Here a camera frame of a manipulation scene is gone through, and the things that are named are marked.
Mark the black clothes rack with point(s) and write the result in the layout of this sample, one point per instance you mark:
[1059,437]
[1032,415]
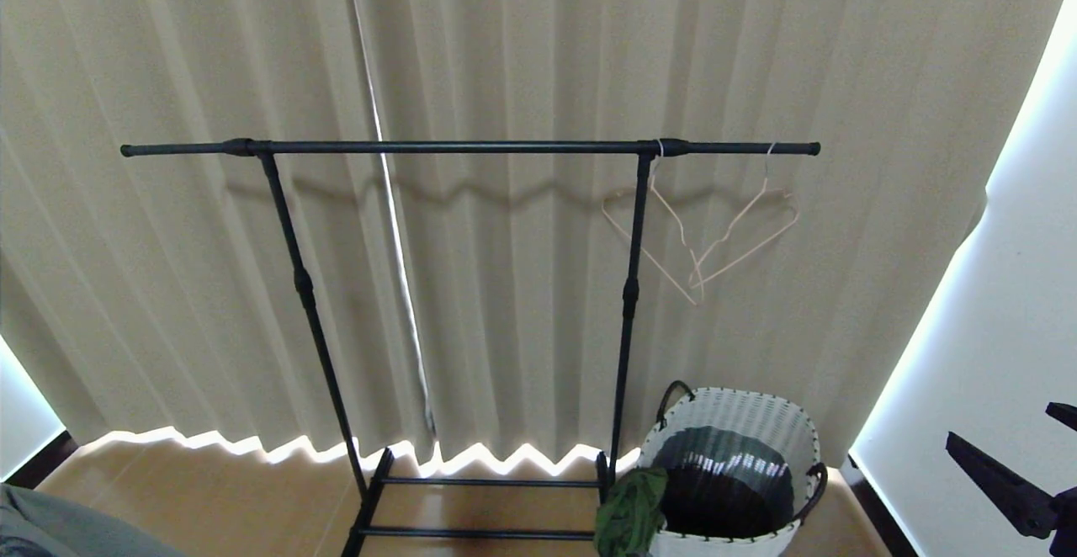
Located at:
[454,147]

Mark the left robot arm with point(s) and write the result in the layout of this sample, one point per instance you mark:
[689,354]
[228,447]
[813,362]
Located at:
[50,527]

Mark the beige curtain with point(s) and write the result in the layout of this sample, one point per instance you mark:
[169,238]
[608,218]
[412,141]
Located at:
[505,52]

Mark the pink clothes hanger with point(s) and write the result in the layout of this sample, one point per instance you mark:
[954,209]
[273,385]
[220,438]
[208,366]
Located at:
[665,273]
[749,252]

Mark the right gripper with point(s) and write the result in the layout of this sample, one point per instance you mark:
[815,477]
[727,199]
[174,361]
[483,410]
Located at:
[1067,527]

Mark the green garment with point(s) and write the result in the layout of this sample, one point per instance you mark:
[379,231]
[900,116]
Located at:
[627,515]

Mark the white laundry basket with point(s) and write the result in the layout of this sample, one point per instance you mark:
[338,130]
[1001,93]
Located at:
[740,410]

